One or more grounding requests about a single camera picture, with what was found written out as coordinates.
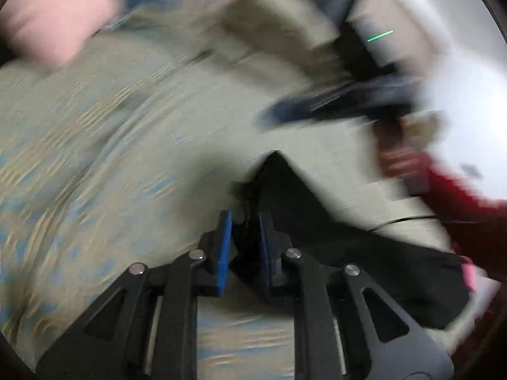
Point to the pink folded garment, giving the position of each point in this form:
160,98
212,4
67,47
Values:
469,273

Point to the right hand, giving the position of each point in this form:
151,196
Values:
398,158

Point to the rolled beige striped blanket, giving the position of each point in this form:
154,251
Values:
293,31

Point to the pink pillow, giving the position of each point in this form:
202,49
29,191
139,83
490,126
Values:
53,32

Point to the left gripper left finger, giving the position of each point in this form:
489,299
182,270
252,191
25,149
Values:
144,326

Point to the black pants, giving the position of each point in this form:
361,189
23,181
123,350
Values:
427,283

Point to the red sleeved right forearm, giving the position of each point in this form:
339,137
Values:
477,228

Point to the patterned beige blue bedspread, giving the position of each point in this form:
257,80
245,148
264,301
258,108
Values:
128,155

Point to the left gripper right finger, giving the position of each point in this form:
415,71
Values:
346,325

